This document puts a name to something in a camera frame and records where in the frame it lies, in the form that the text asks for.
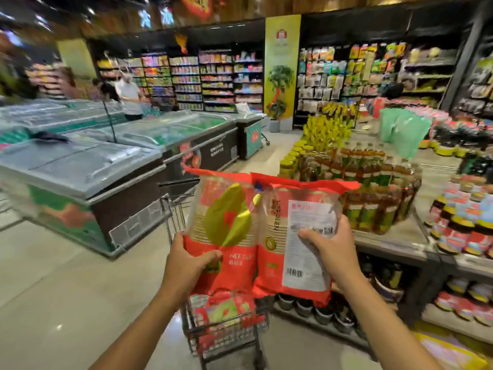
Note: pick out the person's left hand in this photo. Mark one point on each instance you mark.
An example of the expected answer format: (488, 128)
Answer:
(179, 267)

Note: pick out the person's right hand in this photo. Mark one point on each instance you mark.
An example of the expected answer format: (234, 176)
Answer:
(339, 258)

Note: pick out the person's left thumb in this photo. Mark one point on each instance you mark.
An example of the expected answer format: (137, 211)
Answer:
(208, 257)

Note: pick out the person's right thumb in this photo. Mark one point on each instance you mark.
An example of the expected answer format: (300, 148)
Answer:
(314, 235)

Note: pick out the red cup packet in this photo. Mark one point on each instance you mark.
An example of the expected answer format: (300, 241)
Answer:
(231, 242)
(292, 242)

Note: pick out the person's right forearm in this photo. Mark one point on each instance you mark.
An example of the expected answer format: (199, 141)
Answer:
(381, 327)

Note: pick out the person's left forearm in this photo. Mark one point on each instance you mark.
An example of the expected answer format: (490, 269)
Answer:
(142, 331)

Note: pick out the red packet with green print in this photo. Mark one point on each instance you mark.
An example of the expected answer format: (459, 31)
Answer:
(227, 308)

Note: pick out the row of dark jars below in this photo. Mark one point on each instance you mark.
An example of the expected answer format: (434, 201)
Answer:
(323, 310)

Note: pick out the group of green-label jars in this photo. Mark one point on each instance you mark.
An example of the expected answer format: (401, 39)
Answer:
(366, 177)

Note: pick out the metal shopping cart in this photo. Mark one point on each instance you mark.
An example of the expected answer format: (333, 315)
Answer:
(219, 335)

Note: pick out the grey display stand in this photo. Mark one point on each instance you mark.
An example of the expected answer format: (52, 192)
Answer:
(400, 246)

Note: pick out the group of yellow bottles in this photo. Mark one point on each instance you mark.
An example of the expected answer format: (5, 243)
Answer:
(325, 129)

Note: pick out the small chest freezer, teal front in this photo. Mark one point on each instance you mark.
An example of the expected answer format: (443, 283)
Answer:
(250, 134)

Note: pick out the chest freezer with dark front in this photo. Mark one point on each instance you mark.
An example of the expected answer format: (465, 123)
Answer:
(181, 134)

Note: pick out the pile of green bags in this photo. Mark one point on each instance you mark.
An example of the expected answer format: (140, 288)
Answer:
(404, 130)

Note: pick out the chest freezer with green front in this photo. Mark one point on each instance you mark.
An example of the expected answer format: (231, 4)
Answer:
(84, 177)

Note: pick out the row of red-wrapped jars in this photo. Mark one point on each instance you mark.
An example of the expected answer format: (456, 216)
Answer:
(466, 302)

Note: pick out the group of dark jars, yellow bases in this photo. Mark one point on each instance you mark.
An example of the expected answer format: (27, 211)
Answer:
(458, 140)

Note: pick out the shelving with colourful packaged goods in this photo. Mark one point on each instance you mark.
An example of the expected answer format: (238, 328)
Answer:
(192, 80)

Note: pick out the yellow package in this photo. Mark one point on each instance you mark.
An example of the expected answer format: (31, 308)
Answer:
(450, 352)

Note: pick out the yellow standing banner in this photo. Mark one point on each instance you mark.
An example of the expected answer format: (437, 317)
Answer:
(282, 53)

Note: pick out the dark shelving with boxed goods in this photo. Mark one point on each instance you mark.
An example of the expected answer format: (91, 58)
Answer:
(427, 73)

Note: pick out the long row of chest freezers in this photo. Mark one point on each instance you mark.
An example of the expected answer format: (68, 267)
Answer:
(50, 115)

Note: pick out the wall of hanging snack packets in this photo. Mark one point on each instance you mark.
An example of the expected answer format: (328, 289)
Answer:
(339, 73)

